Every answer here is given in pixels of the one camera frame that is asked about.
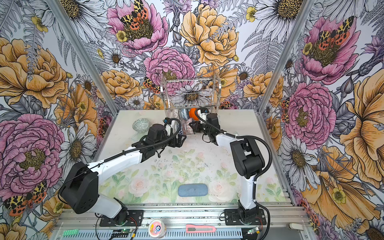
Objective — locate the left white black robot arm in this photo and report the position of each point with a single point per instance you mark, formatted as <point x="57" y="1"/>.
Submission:
<point x="80" y="189"/>

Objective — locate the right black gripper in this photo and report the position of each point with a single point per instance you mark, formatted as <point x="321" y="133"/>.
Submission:
<point x="196" y="129"/>

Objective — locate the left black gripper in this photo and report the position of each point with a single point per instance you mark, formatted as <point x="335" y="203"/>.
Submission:
<point x="179" y="142"/>

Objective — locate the blue floral ceramic bowl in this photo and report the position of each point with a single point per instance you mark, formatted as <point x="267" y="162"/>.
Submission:
<point x="184" y="114"/>

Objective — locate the white black lattice bowl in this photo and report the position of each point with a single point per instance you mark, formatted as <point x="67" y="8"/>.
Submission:
<point x="175" y="113"/>

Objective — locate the green patterned ceramic bowl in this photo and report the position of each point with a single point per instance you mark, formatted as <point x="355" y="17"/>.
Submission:
<point x="141" y="125"/>

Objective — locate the pink utility knife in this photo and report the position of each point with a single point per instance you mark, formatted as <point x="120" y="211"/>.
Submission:
<point x="200" y="229"/>

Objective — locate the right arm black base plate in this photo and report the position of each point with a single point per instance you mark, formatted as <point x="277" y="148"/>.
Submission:
<point x="234" y="217"/>

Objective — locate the round pink sticker tin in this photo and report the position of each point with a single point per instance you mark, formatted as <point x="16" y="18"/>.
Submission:
<point x="157" y="229"/>

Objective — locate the red patterned ceramic bowl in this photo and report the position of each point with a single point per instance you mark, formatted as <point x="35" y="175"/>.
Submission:
<point x="182" y="131"/>

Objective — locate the dark blue patterned bowl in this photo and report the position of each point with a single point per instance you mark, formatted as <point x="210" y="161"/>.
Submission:
<point x="187" y="128"/>

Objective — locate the small green circuit board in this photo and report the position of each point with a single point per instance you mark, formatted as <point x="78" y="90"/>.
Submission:
<point x="123" y="231"/>

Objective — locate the blue grey sponge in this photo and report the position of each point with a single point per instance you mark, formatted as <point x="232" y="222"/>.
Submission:
<point x="192" y="190"/>

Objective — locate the orange plastic bowl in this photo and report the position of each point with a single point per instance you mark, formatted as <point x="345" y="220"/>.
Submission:
<point x="193" y="114"/>

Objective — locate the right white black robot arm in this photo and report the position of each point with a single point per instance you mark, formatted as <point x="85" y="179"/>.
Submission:
<point x="247" y="156"/>

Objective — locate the steel wire dish rack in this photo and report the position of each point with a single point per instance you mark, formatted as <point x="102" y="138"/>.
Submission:
<point x="202" y="91"/>

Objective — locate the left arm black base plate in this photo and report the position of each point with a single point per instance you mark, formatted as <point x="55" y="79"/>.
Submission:
<point x="132" y="217"/>

